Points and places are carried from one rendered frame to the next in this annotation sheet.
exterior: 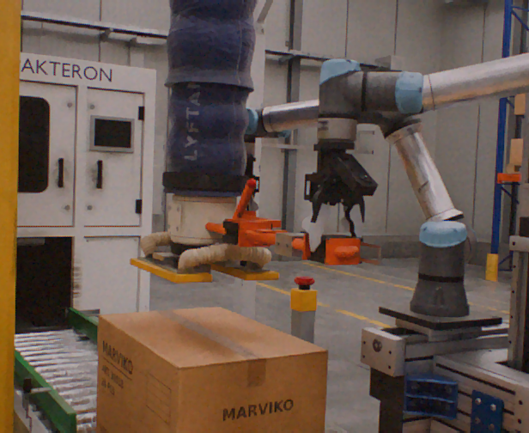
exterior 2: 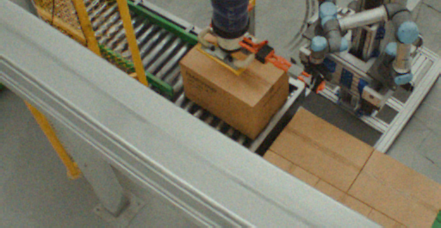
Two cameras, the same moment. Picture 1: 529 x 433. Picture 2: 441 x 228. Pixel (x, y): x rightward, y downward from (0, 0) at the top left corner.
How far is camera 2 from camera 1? 255 cm
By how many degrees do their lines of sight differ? 57
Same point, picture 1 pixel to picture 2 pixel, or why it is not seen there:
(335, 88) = (319, 52)
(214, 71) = not seen: outside the picture
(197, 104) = (232, 10)
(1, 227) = (136, 57)
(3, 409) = not seen: hidden behind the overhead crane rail
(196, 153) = (233, 26)
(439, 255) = not seen: hidden behind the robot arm
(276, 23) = not seen: outside the picture
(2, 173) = (132, 40)
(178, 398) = (252, 113)
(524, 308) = (359, 39)
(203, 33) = not seen: outside the picture
